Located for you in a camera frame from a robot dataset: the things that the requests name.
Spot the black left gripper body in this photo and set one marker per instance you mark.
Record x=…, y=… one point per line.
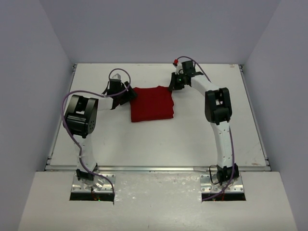
x=125, y=95

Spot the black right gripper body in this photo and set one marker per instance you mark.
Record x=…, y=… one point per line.
x=179, y=81

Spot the red t shirt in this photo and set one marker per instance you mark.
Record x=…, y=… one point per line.
x=152, y=104

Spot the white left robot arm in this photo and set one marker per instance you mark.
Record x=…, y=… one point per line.
x=80, y=121

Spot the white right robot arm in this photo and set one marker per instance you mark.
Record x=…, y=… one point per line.
x=218, y=112

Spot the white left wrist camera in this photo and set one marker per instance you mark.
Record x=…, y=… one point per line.
x=116, y=76

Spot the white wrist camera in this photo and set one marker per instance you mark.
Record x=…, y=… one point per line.
x=177, y=64
x=116, y=76

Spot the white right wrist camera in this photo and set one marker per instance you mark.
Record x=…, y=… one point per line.
x=177, y=64

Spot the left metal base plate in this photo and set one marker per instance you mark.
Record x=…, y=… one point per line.
x=99, y=185

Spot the metal base plate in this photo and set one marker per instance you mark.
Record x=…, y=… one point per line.
x=235, y=186
x=99, y=185

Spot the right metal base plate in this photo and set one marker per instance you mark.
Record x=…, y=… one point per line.
x=235, y=186

